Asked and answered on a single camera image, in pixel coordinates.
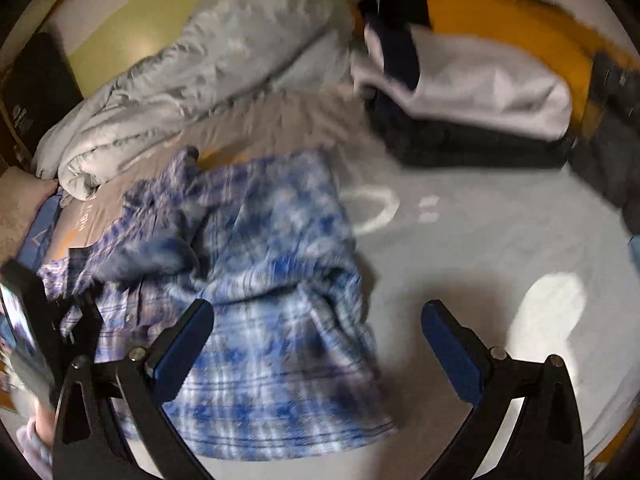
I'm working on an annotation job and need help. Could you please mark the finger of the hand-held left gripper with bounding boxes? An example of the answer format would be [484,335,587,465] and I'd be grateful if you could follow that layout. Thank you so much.
[0,260,53,361]

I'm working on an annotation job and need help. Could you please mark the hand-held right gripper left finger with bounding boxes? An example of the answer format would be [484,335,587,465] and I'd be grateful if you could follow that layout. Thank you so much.
[52,299,216,480]

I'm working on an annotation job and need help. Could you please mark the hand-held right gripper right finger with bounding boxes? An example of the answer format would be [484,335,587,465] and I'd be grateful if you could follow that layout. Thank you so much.
[421,300,586,480]

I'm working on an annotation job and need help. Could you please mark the blue plaid shirt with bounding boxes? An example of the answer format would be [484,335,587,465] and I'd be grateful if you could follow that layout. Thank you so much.
[37,146,397,461]

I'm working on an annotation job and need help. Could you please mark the person's left forearm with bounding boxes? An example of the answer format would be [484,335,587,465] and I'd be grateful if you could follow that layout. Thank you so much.
[14,404,57,468]

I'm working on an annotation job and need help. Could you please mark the dark grey crumpled clothes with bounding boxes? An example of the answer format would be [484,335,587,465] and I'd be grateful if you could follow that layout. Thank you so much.
[569,52,640,233]

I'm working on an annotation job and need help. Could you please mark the blue pillow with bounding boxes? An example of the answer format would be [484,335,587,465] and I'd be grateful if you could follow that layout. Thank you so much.
[24,192,70,262]

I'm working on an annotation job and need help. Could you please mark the beige pillow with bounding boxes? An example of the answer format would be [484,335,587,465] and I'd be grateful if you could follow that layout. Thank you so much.
[0,166,58,262]

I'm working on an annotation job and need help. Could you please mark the white tissue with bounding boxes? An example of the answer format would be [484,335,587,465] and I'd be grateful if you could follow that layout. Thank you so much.
[514,272,587,347]

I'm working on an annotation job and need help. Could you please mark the white folded garment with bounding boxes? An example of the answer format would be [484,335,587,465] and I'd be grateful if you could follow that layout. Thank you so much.
[350,25,574,142]

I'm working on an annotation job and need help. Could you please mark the grey duvet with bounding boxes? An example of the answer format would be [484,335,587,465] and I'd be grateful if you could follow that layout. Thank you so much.
[34,0,362,202]

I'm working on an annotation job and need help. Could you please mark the black clothing heap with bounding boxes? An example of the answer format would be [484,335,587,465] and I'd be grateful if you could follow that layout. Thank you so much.
[357,0,432,91]

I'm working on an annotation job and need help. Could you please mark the orange wooden bed rail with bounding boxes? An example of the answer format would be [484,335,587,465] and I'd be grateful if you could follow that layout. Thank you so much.
[425,0,632,137]

